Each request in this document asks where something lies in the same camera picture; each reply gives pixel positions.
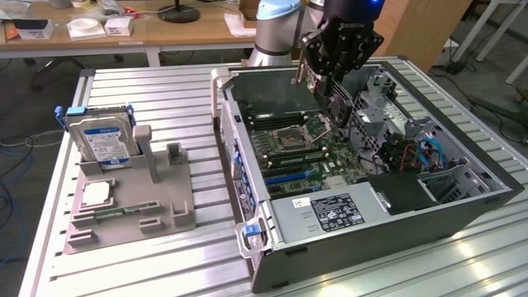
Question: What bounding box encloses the blue data wire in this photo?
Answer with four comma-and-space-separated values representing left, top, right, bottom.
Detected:
416, 137, 449, 170

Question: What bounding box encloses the silver CPU chip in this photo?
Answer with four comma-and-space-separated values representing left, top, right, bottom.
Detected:
81, 181, 116, 207

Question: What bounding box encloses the CPU socket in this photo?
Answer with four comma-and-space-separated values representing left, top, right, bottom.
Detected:
272, 125, 311, 152

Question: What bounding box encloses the black chair base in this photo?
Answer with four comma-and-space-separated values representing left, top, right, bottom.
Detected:
24, 57, 85, 92

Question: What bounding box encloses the black graphics card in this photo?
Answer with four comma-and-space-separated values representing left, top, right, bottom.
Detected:
296, 54, 356, 128

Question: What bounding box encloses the blue expansion slot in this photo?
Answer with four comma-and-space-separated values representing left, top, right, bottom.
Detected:
263, 171, 321, 186

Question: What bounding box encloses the grey parts rack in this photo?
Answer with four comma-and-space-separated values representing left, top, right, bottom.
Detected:
61, 124, 199, 255

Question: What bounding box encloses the metal disk bay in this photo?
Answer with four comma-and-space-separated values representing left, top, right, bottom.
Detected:
416, 163, 492, 205

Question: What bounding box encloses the white tape holder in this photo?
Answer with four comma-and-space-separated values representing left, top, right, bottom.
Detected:
67, 17, 104, 42

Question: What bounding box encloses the hard disk with blue caddy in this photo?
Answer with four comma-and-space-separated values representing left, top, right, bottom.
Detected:
55, 105, 144, 171

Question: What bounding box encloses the black floor stand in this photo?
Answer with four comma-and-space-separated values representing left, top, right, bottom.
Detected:
468, 94, 528, 124

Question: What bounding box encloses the grey power supply unit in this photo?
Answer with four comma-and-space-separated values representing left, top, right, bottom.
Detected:
263, 182, 391, 244

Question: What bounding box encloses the perforated metal drive cage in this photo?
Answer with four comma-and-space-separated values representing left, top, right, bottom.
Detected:
349, 91, 413, 152

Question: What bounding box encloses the black installed RAM stick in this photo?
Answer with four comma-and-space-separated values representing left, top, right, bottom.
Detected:
265, 150, 329, 168

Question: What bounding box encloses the metal socket cover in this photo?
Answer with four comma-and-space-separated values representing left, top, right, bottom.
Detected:
303, 113, 333, 143

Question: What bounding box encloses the white paper stack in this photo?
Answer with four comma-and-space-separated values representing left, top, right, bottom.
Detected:
224, 12, 257, 38

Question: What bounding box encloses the blue floor cable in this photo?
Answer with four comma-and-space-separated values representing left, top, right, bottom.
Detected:
0, 148, 33, 264

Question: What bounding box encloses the green motherboard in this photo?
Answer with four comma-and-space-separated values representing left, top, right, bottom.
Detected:
239, 101, 372, 199

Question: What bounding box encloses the wooden cabinet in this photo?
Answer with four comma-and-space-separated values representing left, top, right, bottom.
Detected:
371, 0, 473, 72

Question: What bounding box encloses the black open PC case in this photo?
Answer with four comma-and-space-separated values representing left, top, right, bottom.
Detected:
209, 60, 525, 294

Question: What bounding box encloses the green RAM stick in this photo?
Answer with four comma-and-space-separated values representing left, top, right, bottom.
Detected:
93, 202, 160, 219

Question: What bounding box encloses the black wire bundle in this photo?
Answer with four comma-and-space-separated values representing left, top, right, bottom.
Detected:
356, 139, 420, 174

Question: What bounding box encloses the brown cardboard box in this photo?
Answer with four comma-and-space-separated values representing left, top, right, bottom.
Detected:
239, 0, 261, 22

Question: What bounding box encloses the small white carton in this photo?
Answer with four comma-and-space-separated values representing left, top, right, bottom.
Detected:
103, 17, 135, 37

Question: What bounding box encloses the black lamp base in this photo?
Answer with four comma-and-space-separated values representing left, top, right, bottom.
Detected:
157, 0, 201, 24

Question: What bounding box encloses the white box with black top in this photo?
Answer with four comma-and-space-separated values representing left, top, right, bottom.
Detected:
11, 18, 55, 40

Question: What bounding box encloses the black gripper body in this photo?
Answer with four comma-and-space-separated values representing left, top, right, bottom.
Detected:
317, 0, 387, 33

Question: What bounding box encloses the white table frame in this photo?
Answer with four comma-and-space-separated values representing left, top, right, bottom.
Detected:
451, 0, 528, 84

